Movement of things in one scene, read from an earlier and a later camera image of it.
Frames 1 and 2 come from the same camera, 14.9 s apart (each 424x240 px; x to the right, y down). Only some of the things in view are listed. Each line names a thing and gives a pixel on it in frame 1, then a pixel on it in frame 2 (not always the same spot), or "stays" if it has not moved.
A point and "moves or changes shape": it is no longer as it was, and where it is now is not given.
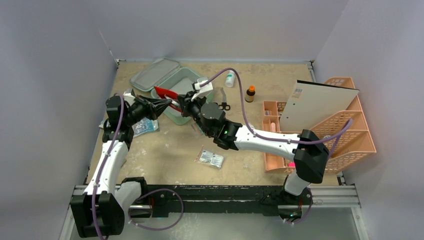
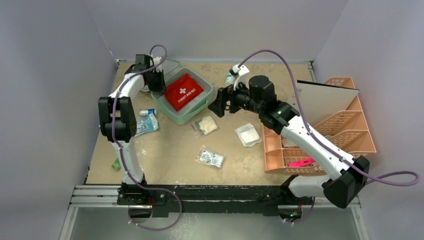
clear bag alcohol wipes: (209, 158) stays
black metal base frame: (214, 200) stays
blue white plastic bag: (144, 126) stays
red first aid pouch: (168, 94) moves or changes shape
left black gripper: (153, 107) → (161, 87)
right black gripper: (185, 103) → (227, 101)
